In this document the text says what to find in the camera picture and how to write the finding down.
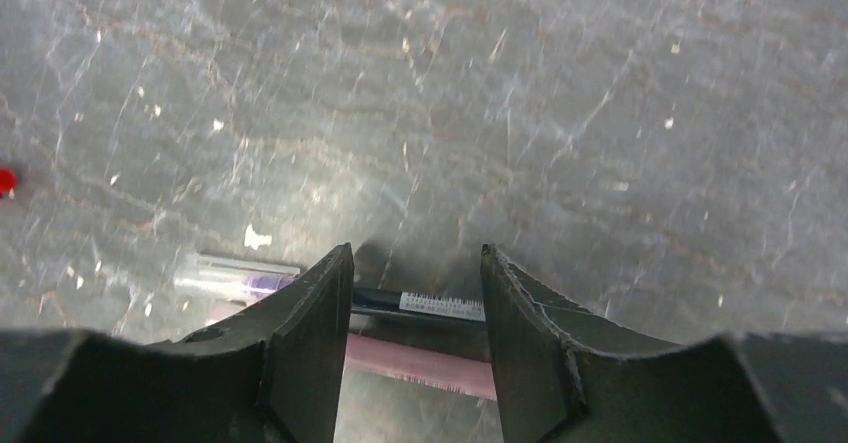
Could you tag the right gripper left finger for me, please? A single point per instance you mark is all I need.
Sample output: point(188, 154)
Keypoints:
point(269, 373)

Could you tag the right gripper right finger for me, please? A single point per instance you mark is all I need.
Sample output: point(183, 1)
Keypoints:
point(565, 374)

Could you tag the red pen cap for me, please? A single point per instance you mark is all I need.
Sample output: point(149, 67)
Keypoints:
point(8, 182)

